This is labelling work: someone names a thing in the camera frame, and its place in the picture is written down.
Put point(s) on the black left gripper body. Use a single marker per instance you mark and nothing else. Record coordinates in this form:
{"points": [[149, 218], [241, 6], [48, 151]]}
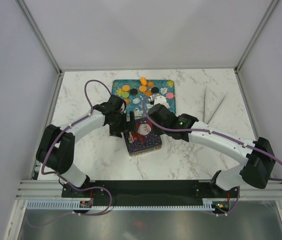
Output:
{"points": [[119, 124]]}

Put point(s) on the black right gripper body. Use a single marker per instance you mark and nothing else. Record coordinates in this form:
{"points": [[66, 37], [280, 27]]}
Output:
{"points": [[159, 131]]}

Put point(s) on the gold tin lid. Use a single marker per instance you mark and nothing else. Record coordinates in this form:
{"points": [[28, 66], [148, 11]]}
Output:
{"points": [[144, 131]]}

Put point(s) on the square cookie tin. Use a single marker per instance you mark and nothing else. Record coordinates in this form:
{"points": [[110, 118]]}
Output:
{"points": [[142, 147]]}

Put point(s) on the metal tongs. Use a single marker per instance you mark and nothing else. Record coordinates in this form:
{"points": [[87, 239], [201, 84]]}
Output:
{"points": [[211, 106]]}

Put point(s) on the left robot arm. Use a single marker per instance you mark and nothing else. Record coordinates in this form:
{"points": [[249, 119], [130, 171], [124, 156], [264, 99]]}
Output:
{"points": [[56, 150]]}

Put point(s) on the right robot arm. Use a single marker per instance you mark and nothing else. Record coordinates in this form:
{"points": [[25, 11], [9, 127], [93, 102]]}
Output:
{"points": [[254, 164]]}

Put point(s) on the green cookie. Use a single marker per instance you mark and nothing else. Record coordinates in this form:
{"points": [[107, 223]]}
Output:
{"points": [[125, 95]]}

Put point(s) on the orange round cookie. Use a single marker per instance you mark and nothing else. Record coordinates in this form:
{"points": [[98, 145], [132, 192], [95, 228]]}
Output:
{"points": [[142, 88], [125, 88]]}

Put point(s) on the teal floral tray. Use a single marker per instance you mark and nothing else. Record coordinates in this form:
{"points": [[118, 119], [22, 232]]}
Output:
{"points": [[136, 101]]}

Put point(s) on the black sandwich cookie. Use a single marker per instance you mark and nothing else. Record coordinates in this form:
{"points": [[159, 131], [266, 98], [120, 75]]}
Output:
{"points": [[133, 92], [154, 90]]}

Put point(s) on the pink cookie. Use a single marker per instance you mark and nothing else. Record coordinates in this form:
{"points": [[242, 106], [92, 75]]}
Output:
{"points": [[170, 95]]}

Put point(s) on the orange fish cookie on tray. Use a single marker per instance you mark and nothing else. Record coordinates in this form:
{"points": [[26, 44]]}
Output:
{"points": [[143, 81]]}

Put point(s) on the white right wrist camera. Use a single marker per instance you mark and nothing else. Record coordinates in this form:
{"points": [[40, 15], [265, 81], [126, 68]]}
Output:
{"points": [[158, 99]]}

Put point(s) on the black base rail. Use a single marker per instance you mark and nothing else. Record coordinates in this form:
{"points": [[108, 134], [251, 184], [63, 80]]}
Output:
{"points": [[150, 193]]}

